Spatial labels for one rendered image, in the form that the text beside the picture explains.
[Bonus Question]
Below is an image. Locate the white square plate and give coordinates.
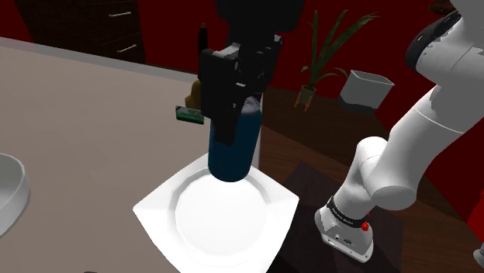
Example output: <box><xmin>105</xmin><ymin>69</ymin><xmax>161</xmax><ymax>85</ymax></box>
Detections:
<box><xmin>132</xmin><ymin>152</ymin><xmax>301</xmax><ymax>273</ymax></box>

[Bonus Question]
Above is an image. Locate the black slender bottle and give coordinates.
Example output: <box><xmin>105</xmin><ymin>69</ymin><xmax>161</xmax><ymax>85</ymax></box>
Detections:
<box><xmin>197</xmin><ymin>22</ymin><xmax>210</xmax><ymax>61</ymax></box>

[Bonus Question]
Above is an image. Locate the green potted plant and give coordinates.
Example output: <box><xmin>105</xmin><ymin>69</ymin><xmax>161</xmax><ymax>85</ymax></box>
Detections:
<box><xmin>294</xmin><ymin>9</ymin><xmax>380</xmax><ymax>112</ymax></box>

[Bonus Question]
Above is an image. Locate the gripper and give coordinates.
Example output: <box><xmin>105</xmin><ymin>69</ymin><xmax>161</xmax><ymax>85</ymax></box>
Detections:
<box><xmin>199</xmin><ymin>36</ymin><xmax>283</xmax><ymax>147</ymax></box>

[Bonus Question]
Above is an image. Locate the grey and white bin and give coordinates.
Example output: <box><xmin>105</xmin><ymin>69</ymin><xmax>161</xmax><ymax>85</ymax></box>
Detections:
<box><xmin>337</xmin><ymin>69</ymin><xmax>396</xmax><ymax>116</ymax></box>

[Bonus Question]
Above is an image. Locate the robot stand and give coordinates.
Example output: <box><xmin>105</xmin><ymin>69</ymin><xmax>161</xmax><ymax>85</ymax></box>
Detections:
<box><xmin>264</xmin><ymin>161</ymin><xmax>404</xmax><ymax>273</ymax></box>

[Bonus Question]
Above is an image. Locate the green flat box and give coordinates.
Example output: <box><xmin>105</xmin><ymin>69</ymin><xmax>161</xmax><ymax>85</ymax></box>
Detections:
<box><xmin>175</xmin><ymin>105</ymin><xmax>206</xmax><ymax>126</ymax></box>

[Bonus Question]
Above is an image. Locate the dark chest of drawers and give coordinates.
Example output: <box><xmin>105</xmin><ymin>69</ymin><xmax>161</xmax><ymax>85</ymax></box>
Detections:
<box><xmin>14</xmin><ymin>0</ymin><xmax>147</xmax><ymax>65</ymax></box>

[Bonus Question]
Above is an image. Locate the brown figure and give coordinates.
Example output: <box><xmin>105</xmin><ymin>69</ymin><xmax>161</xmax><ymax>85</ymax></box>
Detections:
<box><xmin>184</xmin><ymin>78</ymin><xmax>203</xmax><ymax>111</ymax></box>

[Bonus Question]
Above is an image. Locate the white bowl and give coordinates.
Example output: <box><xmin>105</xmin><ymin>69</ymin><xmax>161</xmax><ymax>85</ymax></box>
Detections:
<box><xmin>0</xmin><ymin>152</ymin><xmax>32</xmax><ymax>239</ymax></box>

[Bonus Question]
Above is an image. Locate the dark blue bottle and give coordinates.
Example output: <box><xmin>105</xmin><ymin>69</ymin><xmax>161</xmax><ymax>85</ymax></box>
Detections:
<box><xmin>207</xmin><ymin>94</ymin><xmax>264</xmax><ymax>183</ymax></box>

